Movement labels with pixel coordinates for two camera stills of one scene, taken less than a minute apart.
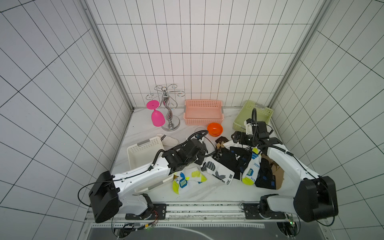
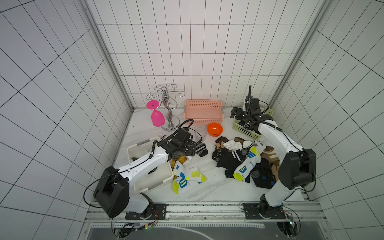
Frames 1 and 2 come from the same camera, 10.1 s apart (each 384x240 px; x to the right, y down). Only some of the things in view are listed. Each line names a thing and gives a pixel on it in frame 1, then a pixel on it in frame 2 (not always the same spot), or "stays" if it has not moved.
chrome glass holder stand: (166, 95) stays
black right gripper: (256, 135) → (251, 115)
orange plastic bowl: (214, 129) stays
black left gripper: (201, 155) → (191, 148)
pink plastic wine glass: (157, 117) stays
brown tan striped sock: (277, 170) stays
